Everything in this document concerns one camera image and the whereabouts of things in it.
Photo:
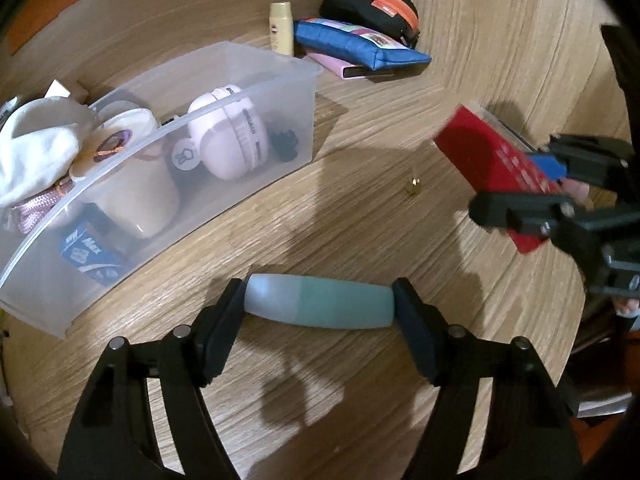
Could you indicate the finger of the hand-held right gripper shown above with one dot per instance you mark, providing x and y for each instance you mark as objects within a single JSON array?
[
  {"x": 547, "y": 166},
  {"x": 520, "y": 212}
]

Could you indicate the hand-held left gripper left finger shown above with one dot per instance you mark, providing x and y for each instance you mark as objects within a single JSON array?
[{"x": 225, "y": 330}]

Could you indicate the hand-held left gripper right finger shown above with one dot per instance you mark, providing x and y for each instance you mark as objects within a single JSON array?
[{"x": 415, "y": 330}]

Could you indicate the red box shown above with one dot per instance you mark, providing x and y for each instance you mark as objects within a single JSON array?
[{"x": 480, "y": 155}]

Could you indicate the teal and pale blue tube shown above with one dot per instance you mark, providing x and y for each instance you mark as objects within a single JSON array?
[{"x": 320, "y": 302}]

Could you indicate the blue battery box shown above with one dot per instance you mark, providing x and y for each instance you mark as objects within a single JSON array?
[{"x": 85, "y": 255}]

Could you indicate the clear plastic storage bin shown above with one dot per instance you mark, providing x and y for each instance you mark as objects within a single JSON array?
[{"x": 50, "y": 305}]

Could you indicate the white sock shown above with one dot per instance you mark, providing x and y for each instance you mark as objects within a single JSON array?
[{"x": 35, "y": 145}]

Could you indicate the wooden desktop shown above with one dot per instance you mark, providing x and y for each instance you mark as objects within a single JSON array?
[{"x": 350, "y": 210}]

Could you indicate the small gold metal piece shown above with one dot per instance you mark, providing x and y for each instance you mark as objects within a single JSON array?
[{"x": 413, "y": 187}]

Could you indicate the beige cup with purple sticker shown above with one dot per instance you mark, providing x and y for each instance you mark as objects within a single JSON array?
[{"x": 140, "y": 200}]

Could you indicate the pale pink round case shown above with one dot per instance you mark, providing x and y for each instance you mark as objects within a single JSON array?
[{"x": 225, "y": 135}]

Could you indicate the black clip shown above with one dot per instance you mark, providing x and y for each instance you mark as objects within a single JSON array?
[{"x": 285, "y": 142}]

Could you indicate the blue fabric pouch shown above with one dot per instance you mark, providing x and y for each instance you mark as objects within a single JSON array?
[{"x": 350, "y": 47}]

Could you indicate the pink notebook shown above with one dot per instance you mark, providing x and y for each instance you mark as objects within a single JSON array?
[{"x": 332, "y": 64}]

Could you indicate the black and orange zip case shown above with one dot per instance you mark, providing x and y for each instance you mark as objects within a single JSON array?
[{"x": 360, "y": 7}]

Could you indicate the cream tube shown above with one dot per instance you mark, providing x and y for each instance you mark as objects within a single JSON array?
[{"x": 281, "y": 30}]

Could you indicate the orange paper note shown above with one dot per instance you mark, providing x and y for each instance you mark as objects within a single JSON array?
[{"x": 35, "y": 25}]

